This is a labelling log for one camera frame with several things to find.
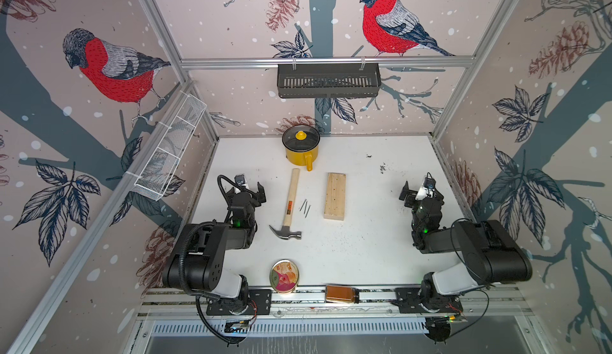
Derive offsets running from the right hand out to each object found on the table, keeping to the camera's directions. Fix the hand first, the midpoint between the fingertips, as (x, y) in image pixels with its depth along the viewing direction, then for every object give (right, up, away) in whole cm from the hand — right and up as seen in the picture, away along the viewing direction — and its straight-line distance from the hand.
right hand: (421, 182), depth 90 cm
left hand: (-67, +1, +1) cm, 67 cm away
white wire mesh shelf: (-99, +13, 0) cm, 100 cm away
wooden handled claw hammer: (-52, -18, -1) cm, 55 cm away
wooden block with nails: (-33, -6, +5) cm, 34 cm away
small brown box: (-33, -33, -17) cm, 50 cm away
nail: (-46, -10, +6) cm, 48 cm away
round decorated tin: (-51, -29, -14) cm, 61 cm away
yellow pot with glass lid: (-48, +16, +19) cm, 54 cm away
